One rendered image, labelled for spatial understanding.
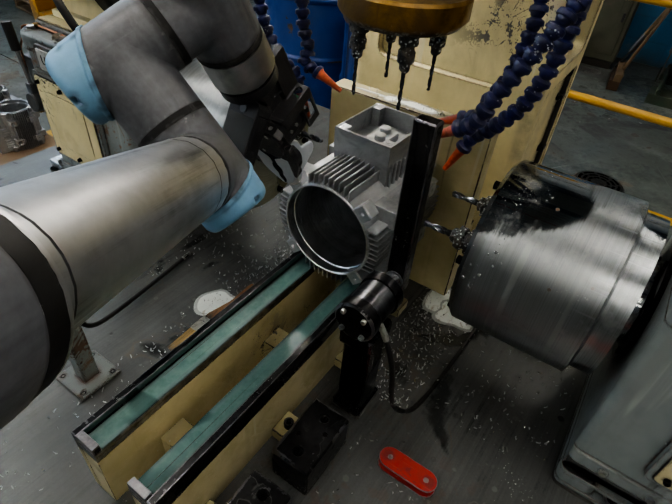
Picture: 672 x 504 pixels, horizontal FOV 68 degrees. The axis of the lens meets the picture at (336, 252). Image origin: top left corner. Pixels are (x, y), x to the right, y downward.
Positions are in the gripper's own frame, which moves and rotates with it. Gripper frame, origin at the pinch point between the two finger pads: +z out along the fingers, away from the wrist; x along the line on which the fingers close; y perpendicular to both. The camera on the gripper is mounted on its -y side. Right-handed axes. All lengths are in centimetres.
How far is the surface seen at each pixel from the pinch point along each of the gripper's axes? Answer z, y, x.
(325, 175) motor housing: -1.0, 2.8, -5.1
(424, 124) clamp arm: -14.4, 7.0, -19.6
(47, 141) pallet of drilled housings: 113, 9, 212
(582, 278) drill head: -1.0, 3.5, -40.7
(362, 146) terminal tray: 1.0, 10.3, -6.4
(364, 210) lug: 0.8, 1.0, -12.4
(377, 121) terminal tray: 6.6, 18.7, -3.0
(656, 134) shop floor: 272, 253, -53
